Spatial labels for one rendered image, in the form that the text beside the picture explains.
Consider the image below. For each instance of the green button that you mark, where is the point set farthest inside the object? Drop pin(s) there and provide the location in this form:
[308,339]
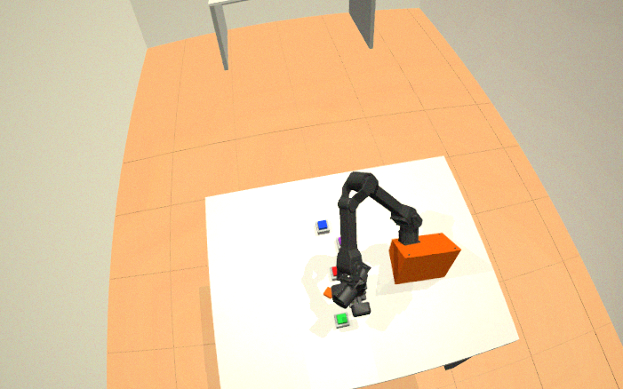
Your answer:
[341,320]

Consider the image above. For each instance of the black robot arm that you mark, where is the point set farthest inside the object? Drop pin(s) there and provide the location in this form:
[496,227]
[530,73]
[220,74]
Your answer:
[349,258]

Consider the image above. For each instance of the blue button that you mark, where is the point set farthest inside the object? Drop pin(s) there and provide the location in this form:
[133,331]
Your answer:
[322,227]

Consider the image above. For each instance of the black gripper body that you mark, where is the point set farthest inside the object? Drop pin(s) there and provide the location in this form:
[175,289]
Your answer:
[361,308]

